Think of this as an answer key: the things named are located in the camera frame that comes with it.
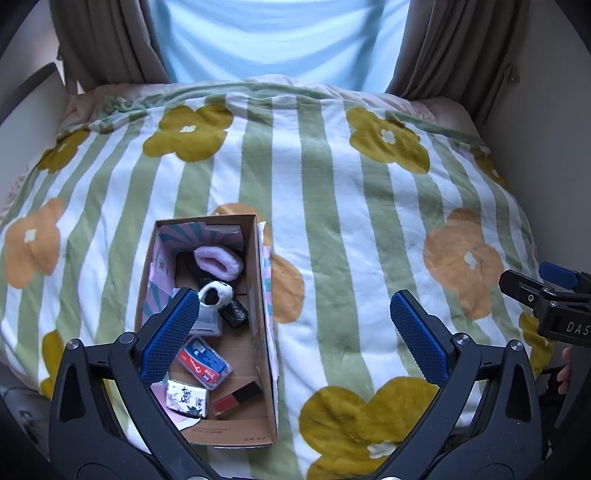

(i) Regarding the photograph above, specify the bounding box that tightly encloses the white black patterned tissue pack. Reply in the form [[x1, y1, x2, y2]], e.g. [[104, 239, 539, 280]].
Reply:
[[165, 380, 208, 419]]

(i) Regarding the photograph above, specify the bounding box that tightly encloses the red blue card case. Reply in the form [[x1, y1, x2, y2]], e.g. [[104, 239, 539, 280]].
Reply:
[[176, 336, 233, 391]]

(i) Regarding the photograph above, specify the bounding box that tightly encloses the clear plastic swab box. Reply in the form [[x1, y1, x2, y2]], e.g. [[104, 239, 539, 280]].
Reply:
[[169, 287, 222, 337]]

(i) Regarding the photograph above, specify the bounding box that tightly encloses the red black lipstick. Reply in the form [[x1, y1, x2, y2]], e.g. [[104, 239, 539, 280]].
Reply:
[[211, 381, 263, 417]]

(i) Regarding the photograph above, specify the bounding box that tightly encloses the black plastic bag roll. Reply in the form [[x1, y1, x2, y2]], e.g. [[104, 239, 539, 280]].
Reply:
[[176, 245, 249, 329]]

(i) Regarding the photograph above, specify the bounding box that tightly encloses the panda plush toy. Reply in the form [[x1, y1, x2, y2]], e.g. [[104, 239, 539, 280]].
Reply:
[[198, 281, 235, 309]]

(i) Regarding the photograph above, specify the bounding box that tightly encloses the pink fluffy sock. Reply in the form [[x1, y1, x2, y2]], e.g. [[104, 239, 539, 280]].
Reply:
[[193, 245, 243, 282]]

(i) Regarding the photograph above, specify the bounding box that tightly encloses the person's right hand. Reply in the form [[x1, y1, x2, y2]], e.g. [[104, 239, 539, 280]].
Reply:
[[557, 346, 573, 395]]

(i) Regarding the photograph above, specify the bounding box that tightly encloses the open cardboard box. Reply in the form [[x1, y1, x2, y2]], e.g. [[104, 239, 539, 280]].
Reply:
[[135, 213, 279, 448]]

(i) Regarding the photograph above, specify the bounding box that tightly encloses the striped floral blanket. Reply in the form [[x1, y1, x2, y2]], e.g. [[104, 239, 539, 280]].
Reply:
[[1, 82, 554, 479]]

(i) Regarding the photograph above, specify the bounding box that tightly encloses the brown right curtain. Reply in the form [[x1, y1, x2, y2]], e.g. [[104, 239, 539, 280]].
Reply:
[[387, 0, 530, 127]]

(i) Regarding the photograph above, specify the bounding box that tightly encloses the brown curtain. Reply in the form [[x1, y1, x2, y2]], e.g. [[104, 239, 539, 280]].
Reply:
[[387, 0, 530, 127], [49, 0, 170, 94]]

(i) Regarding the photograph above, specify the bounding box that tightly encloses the light blue sheer curtain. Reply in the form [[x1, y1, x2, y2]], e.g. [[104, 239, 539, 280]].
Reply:
[[149, 1, 410, 93]]

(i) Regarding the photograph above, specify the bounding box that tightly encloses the brown left curtain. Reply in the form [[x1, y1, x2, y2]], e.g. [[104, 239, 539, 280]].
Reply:
[[49, 0, 170, 94]]

